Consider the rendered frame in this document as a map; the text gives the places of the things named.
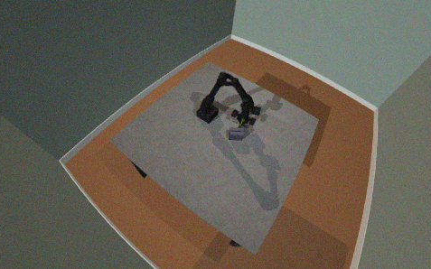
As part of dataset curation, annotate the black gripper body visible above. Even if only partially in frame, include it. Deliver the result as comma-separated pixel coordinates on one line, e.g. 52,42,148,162
231,109,256,125

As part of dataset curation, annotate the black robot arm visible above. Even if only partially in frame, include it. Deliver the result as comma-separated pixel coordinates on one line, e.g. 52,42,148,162
200,72,261,115

